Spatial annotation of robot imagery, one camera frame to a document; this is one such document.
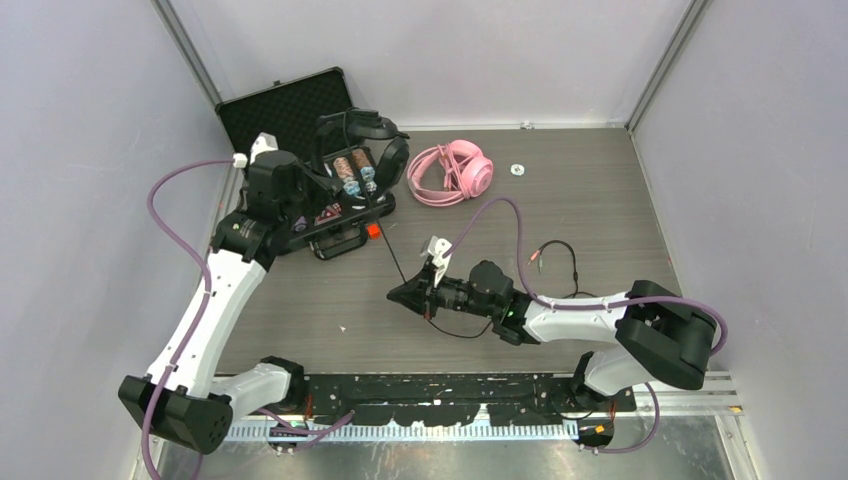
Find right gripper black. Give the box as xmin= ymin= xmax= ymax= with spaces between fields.
xmin=388 ymin=261 xmax=498 ymax=321

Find black headphone cable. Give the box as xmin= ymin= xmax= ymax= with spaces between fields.
xmin=341 ymin=109 xmax=598 ymax=340

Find black headphones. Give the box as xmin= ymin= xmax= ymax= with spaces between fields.
xmin=312 ymin=107 xmax=410 ymax=208

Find pink headphone cable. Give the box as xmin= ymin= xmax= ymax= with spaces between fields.
xmin=437 ymin=142 xmax=468 ymax=197

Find pink headphones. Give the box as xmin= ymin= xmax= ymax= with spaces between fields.
xmin=405 ymin=139 xmax=494 ymax=208

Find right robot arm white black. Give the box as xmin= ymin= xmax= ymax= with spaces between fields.
xmin=386 ymin=260 xmax=718 ymax=411

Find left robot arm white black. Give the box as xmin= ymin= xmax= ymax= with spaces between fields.
xmin=118 ymin=149 xmax=342 ymax=455

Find black poker chip case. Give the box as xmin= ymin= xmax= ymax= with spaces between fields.
xmin=216 ymin=67 xmax=396 ymax=260

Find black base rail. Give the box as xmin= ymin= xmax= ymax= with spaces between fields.
xmin=291 ymin=372 xmax=637 ymax=429

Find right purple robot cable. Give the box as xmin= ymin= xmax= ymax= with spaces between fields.
xmin=440 ymin=196 xmax=729 ymax=456

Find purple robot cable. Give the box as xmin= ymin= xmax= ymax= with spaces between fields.
xmin=440 ymin=196 xmax=729 ymax=456
xmin=140 ymin=157 xmax=250 ymax=480

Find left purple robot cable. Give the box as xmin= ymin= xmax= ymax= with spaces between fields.
xmin=140 ymin=157 xmax=250 ymax=480

